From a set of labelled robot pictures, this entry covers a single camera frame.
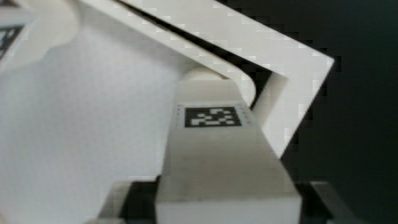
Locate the white desk top panel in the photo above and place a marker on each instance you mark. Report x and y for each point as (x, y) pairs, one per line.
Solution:
(85, 106)

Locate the white right barrier block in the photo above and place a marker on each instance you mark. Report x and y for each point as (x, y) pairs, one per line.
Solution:
(215, 23)

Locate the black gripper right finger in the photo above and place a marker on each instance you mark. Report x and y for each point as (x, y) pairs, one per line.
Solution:
(323, 207)

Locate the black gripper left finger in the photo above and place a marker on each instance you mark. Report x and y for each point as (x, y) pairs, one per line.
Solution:
(128, 205)

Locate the white front barrier rail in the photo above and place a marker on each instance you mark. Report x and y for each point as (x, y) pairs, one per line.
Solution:
(286, 98)

